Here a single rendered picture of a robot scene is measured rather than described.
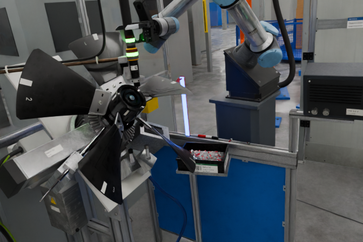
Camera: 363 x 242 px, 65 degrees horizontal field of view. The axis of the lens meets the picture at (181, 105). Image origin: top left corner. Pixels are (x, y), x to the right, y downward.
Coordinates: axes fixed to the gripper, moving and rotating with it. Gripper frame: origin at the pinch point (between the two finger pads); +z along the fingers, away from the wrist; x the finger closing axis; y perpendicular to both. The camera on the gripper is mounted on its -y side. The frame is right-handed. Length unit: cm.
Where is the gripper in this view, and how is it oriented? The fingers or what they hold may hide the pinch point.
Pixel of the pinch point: (122, 27)
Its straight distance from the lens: 109.1
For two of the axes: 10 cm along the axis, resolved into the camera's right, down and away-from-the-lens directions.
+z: -5.0, 3.1, -8.1
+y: 0.9, 9.4, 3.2
